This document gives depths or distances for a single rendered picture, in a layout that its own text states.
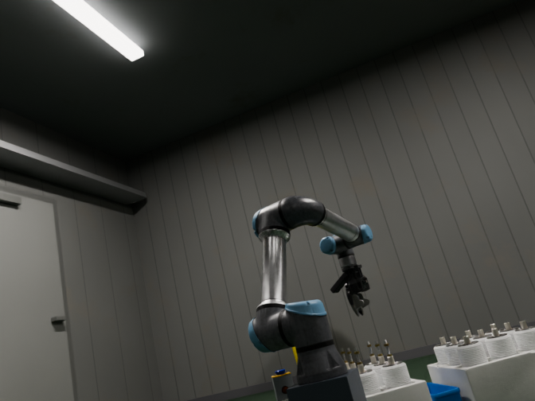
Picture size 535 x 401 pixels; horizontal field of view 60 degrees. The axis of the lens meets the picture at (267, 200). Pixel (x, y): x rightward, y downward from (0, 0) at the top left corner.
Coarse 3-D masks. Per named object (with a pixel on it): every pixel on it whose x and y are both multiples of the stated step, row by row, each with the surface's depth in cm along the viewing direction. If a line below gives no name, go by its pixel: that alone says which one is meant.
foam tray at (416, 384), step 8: (408, 384) 164; (416, 384) 162; (424, 384) 163; (384, 392) 161; (392, 392) 161; (400, 392) 161; (408, 392) 161; (416, 392) 162; (424, 392) 162; (368, 400) 160; (376, 400) 160; (384, 400) 160; (392, 400) 160; (400, 400) 160; (408, 400) 161; (416, 400) 161; (424, 400) 161
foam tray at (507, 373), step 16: (528, 352) 168; (432, 368) 197; (448, 368) 180; (464, 368) 167; (480, 368) 166; (496, 368) 166; (512, 368) 166; (528, 368) 166; (448, 384) 183; (464, 384) 169; (480, 384) 164; (496, 384) 164; (512, 384) 165; (528, 384) 165; (464, 400) 172; (480, 400) 163; (496, 400) 163; (512, 400) 163; (528, 400) 163
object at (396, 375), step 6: (390, 366) 168; (396, 366) 167; (402, 366) 167; (384, 372) 169; (390, 372) 167; (396, 372) 166; (402, 372) 166; (384, 378) 169; (390, 378) 166; (396, 378) 166; (402, 378) 166; (408, 378) 167; (390, 384) 166; (396, 384) 165; (402, 384) 165
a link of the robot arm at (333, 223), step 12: (288, 204) 163; (300, 204) 163; (312, 204) 164; (288, 216) 163; (300, 216) 162; (312, 216) 164; (324, 216) 167; (336, 216) 175; (324, 228) 174; (336, 228) 176; (348, 228) 181; (360, 228) 189; (348, 240) 187; (360, 240) 189
